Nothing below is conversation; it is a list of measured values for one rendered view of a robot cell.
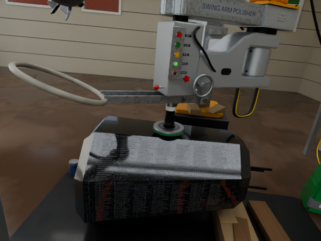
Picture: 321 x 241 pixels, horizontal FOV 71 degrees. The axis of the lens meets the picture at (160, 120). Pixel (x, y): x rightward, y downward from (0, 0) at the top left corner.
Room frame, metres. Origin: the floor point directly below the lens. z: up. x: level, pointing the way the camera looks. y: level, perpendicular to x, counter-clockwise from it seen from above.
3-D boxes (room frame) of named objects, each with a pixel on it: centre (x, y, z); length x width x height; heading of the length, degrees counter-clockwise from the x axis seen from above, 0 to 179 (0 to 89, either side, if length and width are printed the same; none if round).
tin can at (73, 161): (2.00, 0.85, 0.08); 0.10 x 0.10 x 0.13
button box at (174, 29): (1.31, -0.05, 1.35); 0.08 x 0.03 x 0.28; 116
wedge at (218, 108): (2.15, -0.54, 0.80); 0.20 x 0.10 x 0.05; 132
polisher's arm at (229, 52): (1.61, -0.42, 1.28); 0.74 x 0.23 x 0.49; 116
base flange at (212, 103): (2.32, -0.38, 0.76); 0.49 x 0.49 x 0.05; 86
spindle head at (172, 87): (1.48, -0.13, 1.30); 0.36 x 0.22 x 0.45; 116
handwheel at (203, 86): (1.39, -0.22, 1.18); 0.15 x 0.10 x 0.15; 116
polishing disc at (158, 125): (1.44, -0.06, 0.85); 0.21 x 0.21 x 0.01
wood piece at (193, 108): (2.08, -0.31, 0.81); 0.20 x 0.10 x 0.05; 4
